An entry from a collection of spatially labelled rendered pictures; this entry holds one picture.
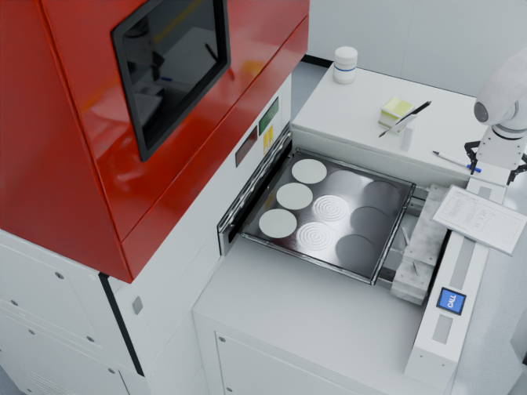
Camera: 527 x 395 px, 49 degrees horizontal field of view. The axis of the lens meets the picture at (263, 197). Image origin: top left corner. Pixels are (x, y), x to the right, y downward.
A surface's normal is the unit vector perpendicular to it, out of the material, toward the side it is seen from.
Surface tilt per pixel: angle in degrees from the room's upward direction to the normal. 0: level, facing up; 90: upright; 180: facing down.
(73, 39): 90
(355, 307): 0
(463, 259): 0
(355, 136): 0
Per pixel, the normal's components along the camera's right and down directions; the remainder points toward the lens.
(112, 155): 0.90, 0.31
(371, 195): -0.02, -0.68
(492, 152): -0.44, 0.67
